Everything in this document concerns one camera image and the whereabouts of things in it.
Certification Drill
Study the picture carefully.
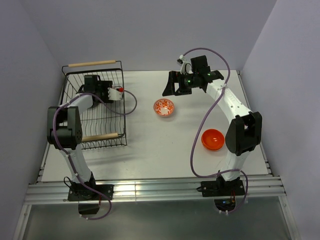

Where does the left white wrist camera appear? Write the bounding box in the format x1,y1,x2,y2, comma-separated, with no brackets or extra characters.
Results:
107,87,124,101

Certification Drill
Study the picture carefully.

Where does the orange white patterned bowl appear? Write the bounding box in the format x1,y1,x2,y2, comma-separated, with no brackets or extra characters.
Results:
153,98,175,118

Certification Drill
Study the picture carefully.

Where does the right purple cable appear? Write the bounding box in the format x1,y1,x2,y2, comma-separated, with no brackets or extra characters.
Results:
182,47,249,215

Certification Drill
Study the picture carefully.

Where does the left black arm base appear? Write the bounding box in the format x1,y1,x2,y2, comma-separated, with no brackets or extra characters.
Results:
67,183,114,216

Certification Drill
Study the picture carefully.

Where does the near wooden rack handle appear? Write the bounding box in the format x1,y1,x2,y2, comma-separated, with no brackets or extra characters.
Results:
81,132,119,143

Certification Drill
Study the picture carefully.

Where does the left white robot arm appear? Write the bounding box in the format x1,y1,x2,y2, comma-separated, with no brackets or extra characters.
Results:
46,82,108,200

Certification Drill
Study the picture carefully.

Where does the plain orange bowl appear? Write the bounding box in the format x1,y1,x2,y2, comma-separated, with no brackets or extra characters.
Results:
201,128,225,151

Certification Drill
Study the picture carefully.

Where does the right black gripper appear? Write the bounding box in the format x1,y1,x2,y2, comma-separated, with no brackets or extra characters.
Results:
162,70,199,96

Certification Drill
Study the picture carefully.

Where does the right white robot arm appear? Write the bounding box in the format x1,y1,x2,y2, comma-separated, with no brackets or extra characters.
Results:
162,55,262,195

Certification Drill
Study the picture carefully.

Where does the far wooden rack handle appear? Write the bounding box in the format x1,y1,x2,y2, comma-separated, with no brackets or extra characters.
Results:
67,60,117,68

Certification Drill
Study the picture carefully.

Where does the purple cable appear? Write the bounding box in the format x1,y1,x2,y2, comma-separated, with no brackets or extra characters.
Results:
51,89,138,221
182,47,249,215

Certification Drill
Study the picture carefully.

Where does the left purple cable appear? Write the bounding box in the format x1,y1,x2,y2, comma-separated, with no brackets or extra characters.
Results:
51,89,138,221

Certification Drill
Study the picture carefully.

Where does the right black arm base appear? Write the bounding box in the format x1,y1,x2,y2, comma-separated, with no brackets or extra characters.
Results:
196,177,245,213

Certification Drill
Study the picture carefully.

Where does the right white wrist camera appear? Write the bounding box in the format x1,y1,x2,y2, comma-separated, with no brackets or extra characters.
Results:
177,54,192,74

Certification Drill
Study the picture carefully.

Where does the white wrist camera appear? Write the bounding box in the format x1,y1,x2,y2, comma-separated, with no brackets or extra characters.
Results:
177,54,192,74
107,87,124,101

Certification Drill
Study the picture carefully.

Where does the black wire dish rack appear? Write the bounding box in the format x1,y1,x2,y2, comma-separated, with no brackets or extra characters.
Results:
60,60,127,150

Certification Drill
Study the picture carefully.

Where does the wooden rack handle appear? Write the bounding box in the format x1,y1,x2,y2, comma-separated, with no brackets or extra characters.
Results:
81,132,119,143
67,60,117,68

